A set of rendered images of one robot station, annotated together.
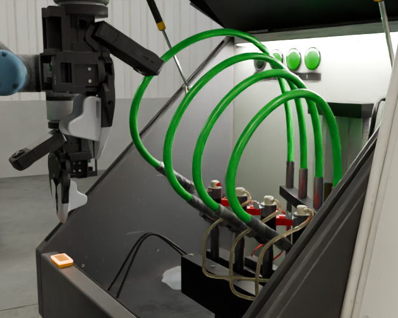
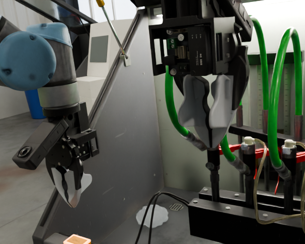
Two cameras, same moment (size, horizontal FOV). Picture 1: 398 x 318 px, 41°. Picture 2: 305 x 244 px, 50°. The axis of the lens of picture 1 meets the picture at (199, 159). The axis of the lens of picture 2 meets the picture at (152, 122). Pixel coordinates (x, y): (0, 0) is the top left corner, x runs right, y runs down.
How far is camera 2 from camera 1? 0.57 m
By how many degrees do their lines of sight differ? 24
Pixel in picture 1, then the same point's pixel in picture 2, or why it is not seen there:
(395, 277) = not seen: outside the picture
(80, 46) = (208, 11)
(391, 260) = not seen: outside the picture
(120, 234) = (99, 196)
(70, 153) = (75, 137)
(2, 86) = (37, 79)
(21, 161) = (34, 160)
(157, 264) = (125, 209)
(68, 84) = (221, 62)
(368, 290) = not seen: outside the picture
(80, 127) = (217, 115)
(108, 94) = (247, 69)
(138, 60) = (244, 25)
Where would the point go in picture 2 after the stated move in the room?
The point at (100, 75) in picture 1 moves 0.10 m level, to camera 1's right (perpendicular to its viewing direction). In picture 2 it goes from (236, 46) to (303, 37)
